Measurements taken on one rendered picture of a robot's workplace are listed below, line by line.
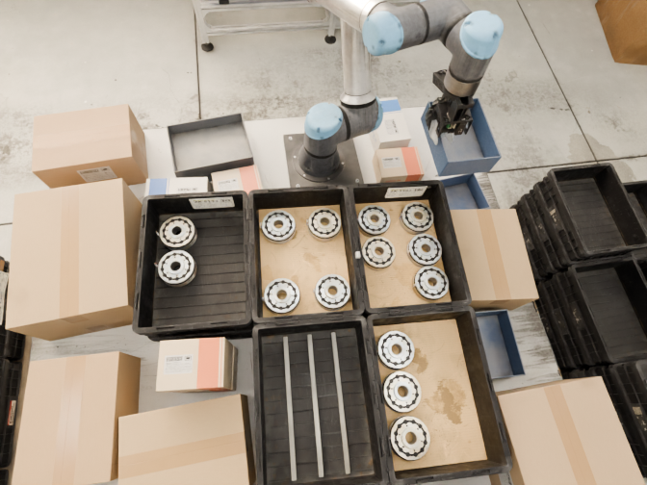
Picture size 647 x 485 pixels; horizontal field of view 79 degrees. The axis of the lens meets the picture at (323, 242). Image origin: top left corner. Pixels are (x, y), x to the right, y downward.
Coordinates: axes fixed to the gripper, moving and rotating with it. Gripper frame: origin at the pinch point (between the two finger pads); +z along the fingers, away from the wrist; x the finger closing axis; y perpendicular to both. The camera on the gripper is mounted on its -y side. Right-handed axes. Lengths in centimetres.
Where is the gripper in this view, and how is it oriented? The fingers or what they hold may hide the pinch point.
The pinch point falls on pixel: (436, 134)
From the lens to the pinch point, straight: 113.7
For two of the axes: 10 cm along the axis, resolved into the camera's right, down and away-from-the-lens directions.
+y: 1.3, 9.2, -3.7
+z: 0.2, 3.7, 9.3
